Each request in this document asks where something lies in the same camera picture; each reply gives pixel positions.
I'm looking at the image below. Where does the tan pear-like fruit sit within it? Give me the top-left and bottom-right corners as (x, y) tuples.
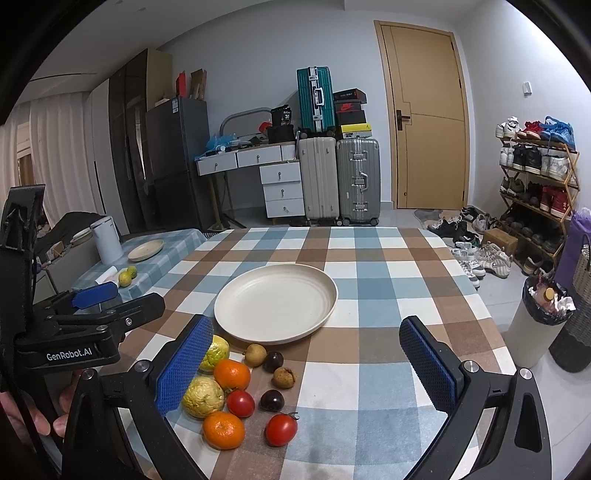
(245, 343), (267, 368)

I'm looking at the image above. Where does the cardboard box on floor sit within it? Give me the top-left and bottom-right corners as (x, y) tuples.
(483, 228), (519, 256)

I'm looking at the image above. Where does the brown wrinkled fruit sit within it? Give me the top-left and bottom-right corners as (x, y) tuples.
(273, 367), (297, 389)

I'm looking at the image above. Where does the red tomato with stem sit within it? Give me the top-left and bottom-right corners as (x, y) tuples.
(264, 412), (298, 447)

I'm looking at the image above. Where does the blue checkered side tablecloth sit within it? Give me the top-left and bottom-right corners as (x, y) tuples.
(71, 229), (206, 302)

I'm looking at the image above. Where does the small red tomato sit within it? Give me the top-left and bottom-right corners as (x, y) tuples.
(226, 389), (256, 419)

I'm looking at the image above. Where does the yellow-green guava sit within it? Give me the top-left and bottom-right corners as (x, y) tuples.
(198, 335), (230, 374)

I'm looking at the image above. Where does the yellow guava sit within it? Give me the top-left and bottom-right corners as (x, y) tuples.
(181, 376), (225, 419)

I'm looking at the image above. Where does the small cream plate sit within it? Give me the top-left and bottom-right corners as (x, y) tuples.
(127, 240), (164, 263)

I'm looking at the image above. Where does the white drawer desk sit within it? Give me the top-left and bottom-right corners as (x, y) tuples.
(195, 142), (304, 223)

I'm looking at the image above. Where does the wooden door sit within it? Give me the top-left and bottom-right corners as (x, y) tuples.
(375, 21), (470, 210)

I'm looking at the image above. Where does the teal suitcase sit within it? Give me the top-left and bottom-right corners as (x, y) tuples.
(297, 66), (337, 137)

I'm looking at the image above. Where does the orange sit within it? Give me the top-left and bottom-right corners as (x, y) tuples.
(213, 359), (250, 392)
(202, 411), (245, 450)

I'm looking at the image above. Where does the wooden shoe rack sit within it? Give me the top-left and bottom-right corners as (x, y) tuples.
(499, 133), (580, 267)

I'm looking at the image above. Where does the dark refrigerator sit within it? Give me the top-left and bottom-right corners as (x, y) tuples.
(146, 97), (214, 231)

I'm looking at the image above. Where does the silver suitcase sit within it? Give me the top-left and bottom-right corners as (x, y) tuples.
(337, 138), (381, 226)

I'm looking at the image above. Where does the large cream plate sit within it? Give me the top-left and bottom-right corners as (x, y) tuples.
(213, 264), (339, 345)

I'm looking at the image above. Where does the stack of shoe boxes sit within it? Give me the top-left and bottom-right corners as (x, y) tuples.
(332, 88), (372, 138)

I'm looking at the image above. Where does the white curtain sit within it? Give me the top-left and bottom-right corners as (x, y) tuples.
(1, 92), (104, 225)

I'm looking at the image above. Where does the white trash bin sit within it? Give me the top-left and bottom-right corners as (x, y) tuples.
(504, 274), (576, 369)

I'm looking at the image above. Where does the dark plum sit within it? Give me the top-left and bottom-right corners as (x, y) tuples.
(263, 351), (284, 374)
(259, 389), (284, 413)

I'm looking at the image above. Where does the beige suitcase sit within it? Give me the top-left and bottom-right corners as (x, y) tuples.
(298, 137), (341, 221)

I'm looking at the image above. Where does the purple bag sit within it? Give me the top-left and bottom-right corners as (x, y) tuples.
(555, 207), (591, 289)

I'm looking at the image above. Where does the person's left hand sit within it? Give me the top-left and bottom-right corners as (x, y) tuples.
(1, 370), (82, 444)

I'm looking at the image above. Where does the yellow lemon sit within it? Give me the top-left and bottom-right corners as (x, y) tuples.
(117, 270), (132, 288)

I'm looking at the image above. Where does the white kettle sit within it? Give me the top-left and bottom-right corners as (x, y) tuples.
(90, 216), (123, 265)

